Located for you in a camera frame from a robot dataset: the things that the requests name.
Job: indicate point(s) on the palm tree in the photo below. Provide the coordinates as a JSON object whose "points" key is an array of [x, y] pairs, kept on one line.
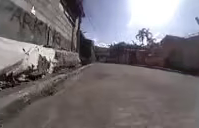
{"points": [[144, 36]]}

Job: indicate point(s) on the reddish brown wall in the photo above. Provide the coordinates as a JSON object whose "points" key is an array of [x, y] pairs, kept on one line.
{"points": [[173, 53]]}

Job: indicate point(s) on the broken white concrete slab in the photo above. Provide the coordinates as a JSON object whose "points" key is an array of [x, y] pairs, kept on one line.
{"points": [[17, 56]]}

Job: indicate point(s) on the concrete gutter strip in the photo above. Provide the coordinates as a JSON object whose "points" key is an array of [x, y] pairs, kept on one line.
{"points": [[23, 93]]}

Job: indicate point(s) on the grey block wall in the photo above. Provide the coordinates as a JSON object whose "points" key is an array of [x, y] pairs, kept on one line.
{"points": [[33, 23]]}

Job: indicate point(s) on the grey concrete road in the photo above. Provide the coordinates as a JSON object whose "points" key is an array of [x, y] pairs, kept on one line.
{"points": [[127, 96]]}

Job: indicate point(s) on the dark building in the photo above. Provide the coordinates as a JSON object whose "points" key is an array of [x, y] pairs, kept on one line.
{"points": [[86, 50]]}

